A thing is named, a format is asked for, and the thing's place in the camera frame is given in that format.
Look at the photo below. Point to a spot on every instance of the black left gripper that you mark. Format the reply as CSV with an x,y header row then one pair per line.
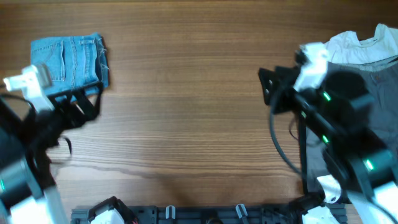
x,y
66,109

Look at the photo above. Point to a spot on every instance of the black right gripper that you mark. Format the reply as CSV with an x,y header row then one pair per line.
x,y
285,91

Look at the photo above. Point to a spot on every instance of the light blue denim jeans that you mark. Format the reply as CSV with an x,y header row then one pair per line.
x,y
73,61

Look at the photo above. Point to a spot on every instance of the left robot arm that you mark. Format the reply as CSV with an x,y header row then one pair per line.
x,y
29,192

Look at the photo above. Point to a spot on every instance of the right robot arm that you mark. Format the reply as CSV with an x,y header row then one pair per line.
x,y
337,112

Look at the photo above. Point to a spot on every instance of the black garment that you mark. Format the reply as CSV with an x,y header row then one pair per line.
x,y
302,142

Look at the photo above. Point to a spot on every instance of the white cloth garment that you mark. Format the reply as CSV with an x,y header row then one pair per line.
x,y
346,48

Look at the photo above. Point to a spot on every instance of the grey garment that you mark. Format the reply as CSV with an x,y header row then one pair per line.
x,y
381,80

